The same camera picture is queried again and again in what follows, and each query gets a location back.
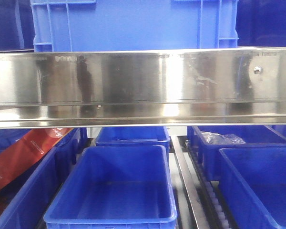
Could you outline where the dark blue crate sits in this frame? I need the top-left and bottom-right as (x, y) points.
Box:
(236, 0), (286, 47)
(0, 0), (35, 51)

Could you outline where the steel divider rail lower shelf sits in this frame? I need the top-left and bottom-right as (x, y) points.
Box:
(169, 135), (238, 229)

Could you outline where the dark blue crate top right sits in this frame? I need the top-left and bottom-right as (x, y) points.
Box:
(236, 0), (286, 47)

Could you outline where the blue bin right front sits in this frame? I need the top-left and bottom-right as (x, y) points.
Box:
(219, 147), (286, 229)

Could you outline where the blue bin left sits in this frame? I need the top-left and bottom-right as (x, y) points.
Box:
(0, 128), (88, 229)

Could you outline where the blue bin centre front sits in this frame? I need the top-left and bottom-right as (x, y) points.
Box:
(44, 145), (177, 229)

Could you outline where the blue bin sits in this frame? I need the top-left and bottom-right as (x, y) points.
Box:
(44, 145), (177, 229)
(0, 128), (88, 229)
(95, 126), (170, 155)
(187, 125), (286, 181)
(219, 147), (286, 229)

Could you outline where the blue bin centre rear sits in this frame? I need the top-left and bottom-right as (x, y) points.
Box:
(95, 126), (170, 155)

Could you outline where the blue bin right rear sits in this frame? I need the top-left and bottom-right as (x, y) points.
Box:
(187, 125), (286, 181)

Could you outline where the stainless steel shelf beam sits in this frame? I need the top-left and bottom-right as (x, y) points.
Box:
(0, 47), (286, 128)

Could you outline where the clear plastic bag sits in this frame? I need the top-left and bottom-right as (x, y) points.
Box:
(202, 132), (246, 145)

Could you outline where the dark blue crate top left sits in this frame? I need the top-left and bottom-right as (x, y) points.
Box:
(0, 0), (35, 51)

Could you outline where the large blue crate top shelf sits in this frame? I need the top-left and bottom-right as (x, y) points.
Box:
(31, 0), (238, 52)

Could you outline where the red packaging box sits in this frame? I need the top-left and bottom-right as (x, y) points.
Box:
(0, 128), (73, 190)

